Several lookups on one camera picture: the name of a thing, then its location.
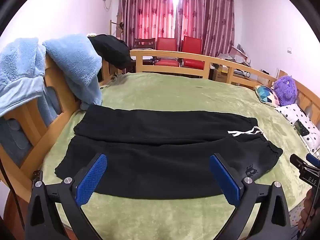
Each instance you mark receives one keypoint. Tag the dark wooden chair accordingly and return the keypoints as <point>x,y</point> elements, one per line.
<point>144,43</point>

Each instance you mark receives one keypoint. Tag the wooden coat rack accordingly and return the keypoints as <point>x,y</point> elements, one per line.
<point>119,25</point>

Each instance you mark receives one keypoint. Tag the black pants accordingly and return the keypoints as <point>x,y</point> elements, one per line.
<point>150,160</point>

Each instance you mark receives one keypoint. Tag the white floral pillow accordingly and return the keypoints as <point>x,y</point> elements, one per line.
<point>297,115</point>

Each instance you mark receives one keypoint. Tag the red floral curtain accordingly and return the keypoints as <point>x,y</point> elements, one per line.
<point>207,15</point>
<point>147,12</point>

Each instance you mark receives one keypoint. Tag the black garment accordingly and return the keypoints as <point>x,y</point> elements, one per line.
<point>112,50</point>

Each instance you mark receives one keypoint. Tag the grey blue cloth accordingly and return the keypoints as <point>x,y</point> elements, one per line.
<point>15,135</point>

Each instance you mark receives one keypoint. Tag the black smartphone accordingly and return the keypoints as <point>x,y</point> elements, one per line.
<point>301,128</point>

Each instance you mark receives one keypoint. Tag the purple plush toy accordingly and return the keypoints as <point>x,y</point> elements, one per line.
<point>285,90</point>

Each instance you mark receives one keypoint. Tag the light blue fleece robe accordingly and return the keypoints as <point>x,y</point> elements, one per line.
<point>77,65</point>
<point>17,65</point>

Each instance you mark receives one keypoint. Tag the wooden bed frame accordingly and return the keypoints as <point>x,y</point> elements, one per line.
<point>170,54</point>

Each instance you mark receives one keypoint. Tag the pile of papers and boxes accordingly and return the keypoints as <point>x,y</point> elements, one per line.
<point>235,55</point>

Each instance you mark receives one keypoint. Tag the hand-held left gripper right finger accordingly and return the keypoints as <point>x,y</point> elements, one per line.
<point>225,180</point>

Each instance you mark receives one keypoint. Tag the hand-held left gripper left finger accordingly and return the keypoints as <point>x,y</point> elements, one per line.
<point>91,177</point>

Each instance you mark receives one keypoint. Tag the green fleece blanket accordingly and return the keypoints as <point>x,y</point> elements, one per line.
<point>175,97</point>

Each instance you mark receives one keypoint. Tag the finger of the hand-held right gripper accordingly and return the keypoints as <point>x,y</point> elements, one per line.
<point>298,162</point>
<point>313,159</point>

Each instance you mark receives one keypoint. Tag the cardboard box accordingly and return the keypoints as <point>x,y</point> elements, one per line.
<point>220,75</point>

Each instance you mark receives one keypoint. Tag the geometric patterned pillow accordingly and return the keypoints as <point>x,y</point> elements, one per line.
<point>266,95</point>

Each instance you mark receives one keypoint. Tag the person's right hand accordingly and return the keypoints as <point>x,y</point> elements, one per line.
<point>310,207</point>

